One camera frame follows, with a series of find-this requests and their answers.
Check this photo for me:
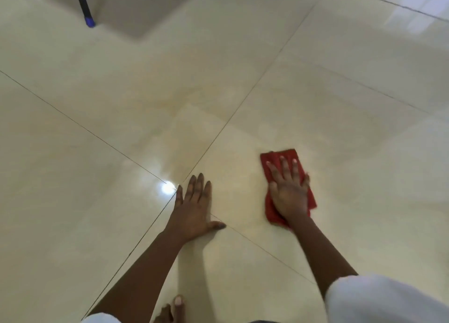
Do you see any person's left hand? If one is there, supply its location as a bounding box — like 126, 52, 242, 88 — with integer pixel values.
164, 173, 227, 244

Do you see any person's right hand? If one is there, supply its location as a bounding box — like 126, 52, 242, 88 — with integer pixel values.
266, 156, 311, 227

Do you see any red cloth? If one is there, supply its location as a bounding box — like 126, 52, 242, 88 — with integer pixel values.
260, 149, 318, 228

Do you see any person's right forearm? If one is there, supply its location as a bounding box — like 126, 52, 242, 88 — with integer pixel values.
288, 215, 358, 299

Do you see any person's left forearm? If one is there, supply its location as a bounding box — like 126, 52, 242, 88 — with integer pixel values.
86, 229, 190, 323

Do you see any person's bare foot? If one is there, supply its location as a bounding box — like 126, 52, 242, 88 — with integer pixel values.
153, 294, 186, 323

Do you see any white fluffy garment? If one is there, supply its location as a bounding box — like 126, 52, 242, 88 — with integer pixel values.
81, 272, 449, 323

